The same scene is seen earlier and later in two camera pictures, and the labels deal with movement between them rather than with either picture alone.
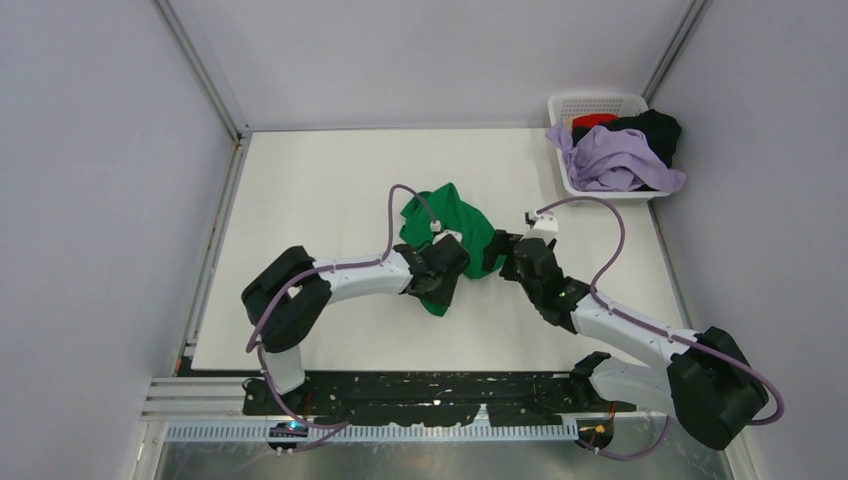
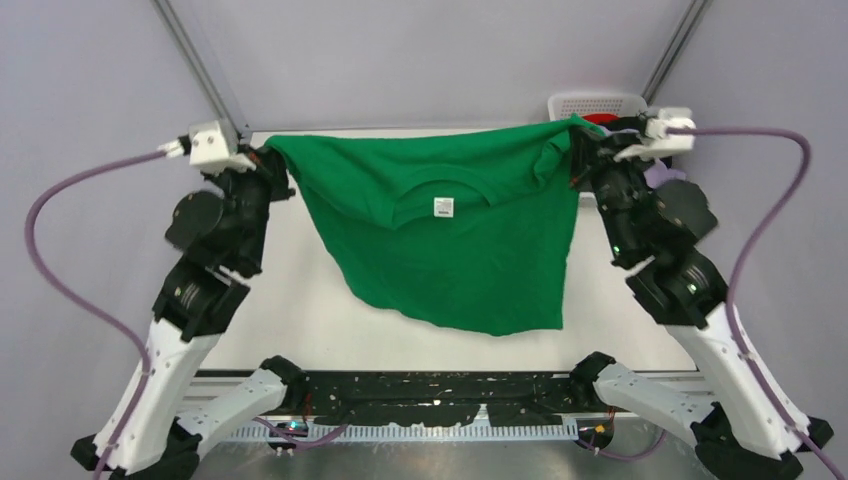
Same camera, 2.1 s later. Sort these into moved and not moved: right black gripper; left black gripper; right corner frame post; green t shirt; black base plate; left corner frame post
Moved: right black gripper; green t shirt; left black gripper
Not moved: left corner frame post; black base plate; right corner frame post
